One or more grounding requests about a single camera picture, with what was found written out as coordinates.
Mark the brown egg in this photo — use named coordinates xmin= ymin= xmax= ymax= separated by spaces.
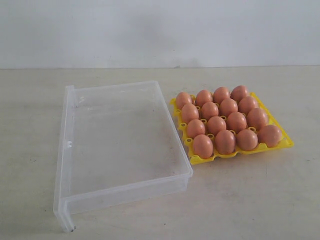
xmin=214 ymin=130 xmax=236 ymax=155
xmin=181 ymin=103 xmax=200 ymax=124
xmin=236 ymin=129 xmax=258 ymax=151
xmin=230 ymin=85 xmax=250 ymax=103
xmin=246 ymin=107 xmax=269 ymax=131
xmin=200 ymin=101 xmax=219 ymax=121
xmin=207 ymin=116 xmax=227 ymax=136
xmin=195 ymin=89 xmax=213 ymax=107
xmin=192 ymin=134 xmax=214 ymax=159
xmin=175 ymin=91 xmax=193 ymax=110
xmin=219 ymin=98 xmax=238 ymax=117
xmin=186 ymin=119 xmax=206 ymax=139
xmin=212 ymin=86 xmax=231 ymax=105
xmin=226 ymin=111 xmax=247 ymax=134
xmin=238 ymin=96 xmax=259 ymax=115
xmin=257 ymin=124 xmax=282 ymax=148

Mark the clear plastic storage box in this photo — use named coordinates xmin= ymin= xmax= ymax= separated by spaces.
xmin=53 ymin=81 xmax=193 ymax=232

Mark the yellow plastic egg tray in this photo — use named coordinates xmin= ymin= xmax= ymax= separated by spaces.
xmin=170 ymin=92 xmax=295 ymax=165

